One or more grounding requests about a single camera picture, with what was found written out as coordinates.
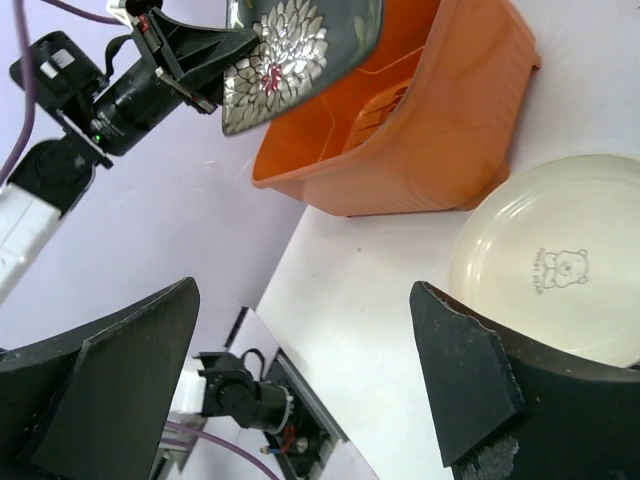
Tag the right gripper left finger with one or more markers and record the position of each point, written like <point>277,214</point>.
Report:
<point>92,402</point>

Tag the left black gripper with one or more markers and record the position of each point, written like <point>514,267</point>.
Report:
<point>179,64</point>

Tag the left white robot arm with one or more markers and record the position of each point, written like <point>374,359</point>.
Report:
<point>79,116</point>

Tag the orange plastic bin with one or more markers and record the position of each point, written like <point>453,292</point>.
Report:
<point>423,124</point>

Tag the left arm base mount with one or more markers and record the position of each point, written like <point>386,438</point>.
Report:
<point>260,389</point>

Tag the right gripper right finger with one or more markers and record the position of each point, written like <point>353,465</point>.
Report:
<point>505,406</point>

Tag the black floral square plate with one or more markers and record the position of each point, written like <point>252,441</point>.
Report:
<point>303,48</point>

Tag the cream round plate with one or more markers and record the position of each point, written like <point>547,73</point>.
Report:
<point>553,254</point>

